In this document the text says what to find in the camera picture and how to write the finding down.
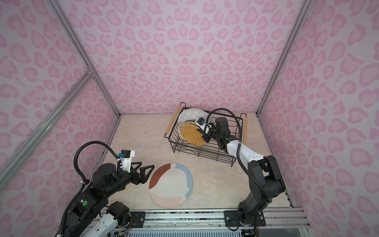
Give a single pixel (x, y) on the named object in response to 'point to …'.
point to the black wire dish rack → (238, 128)
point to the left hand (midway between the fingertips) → (147, 163)
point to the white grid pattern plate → (192, 114)
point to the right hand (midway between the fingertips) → (200, 126)
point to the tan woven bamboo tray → (191, 134)
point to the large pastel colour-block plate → (171, 185)
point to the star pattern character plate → (187, 123)
